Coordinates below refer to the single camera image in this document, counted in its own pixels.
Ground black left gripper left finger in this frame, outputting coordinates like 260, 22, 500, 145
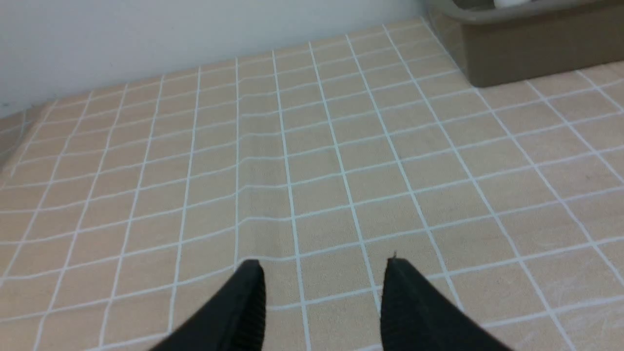
151, 259, 267, 351

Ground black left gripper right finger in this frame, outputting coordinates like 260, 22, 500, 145
381, 257, 510, 351

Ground peach checkered tablecloth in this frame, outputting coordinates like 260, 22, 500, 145
0, 19, 624, 351

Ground olive green plastic bin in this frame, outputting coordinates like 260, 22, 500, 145
426, 0, 624, 88

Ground white ball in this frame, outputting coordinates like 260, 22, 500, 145
493, 0, 531, 9

